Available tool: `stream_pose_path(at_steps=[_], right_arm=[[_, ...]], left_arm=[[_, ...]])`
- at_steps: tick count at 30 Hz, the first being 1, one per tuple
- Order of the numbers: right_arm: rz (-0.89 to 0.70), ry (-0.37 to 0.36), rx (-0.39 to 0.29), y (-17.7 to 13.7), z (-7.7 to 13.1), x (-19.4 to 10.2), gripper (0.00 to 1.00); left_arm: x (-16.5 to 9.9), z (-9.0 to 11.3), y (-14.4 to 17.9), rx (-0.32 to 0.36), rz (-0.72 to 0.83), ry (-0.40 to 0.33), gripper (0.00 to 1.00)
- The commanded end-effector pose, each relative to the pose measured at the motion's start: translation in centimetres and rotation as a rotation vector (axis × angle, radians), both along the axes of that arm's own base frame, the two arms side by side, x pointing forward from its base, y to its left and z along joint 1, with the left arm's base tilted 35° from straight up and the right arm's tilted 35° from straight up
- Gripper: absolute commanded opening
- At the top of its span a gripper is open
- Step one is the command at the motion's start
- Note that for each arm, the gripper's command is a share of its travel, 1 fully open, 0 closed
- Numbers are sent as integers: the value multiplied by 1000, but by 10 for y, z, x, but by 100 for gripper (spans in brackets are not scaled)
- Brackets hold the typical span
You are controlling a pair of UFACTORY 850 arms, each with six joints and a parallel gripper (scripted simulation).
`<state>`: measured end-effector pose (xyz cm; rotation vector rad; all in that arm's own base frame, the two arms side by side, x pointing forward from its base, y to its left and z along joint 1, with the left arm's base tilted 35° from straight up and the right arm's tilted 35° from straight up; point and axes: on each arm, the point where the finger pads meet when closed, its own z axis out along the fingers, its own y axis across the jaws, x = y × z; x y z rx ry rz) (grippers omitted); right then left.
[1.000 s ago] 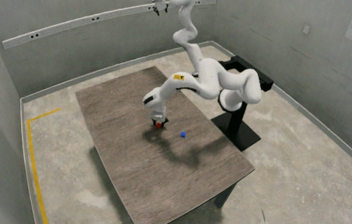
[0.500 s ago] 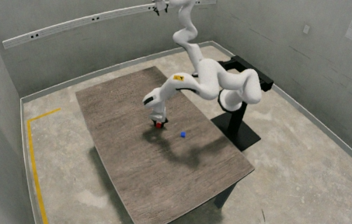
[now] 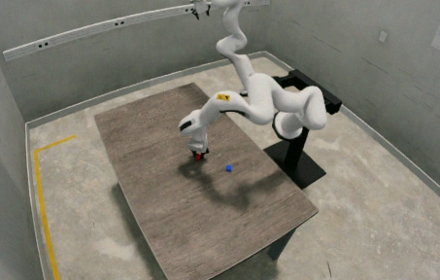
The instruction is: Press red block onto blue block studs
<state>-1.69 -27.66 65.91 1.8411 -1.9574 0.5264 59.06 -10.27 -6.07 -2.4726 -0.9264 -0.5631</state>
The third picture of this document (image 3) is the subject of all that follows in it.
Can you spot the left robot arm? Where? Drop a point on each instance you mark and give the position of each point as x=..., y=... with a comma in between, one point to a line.
x=263, y=92

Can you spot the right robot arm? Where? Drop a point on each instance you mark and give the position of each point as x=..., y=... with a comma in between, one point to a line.
x=227, y=46

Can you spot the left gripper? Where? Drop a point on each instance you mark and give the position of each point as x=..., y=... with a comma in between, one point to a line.
x=205, y=148

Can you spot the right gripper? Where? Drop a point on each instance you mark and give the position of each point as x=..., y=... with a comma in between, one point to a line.
x=200, y=7

